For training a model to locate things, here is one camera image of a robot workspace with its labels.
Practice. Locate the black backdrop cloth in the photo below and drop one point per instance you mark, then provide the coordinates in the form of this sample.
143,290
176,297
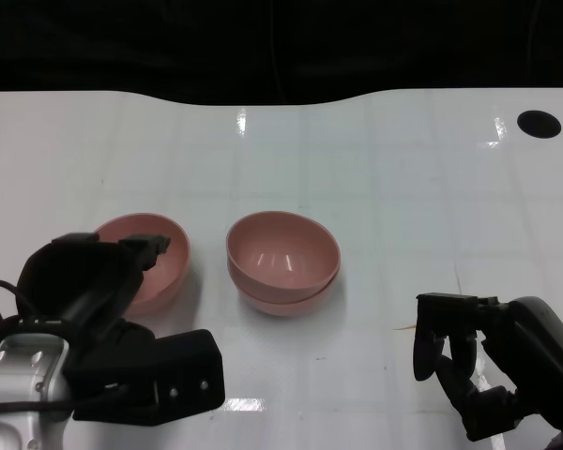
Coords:
122,42

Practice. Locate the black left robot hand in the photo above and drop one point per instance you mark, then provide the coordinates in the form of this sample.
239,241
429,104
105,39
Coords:
75,281

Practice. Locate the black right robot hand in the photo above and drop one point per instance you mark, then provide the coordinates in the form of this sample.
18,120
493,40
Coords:
544,356

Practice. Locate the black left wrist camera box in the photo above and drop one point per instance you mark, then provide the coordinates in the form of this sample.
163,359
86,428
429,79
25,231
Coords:
187,370

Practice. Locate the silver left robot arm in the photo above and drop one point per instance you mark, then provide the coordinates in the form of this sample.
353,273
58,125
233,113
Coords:
19,365

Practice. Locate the pink plastic bowl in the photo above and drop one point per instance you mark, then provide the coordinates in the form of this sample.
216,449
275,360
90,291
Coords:
176,262
281,253
281,309

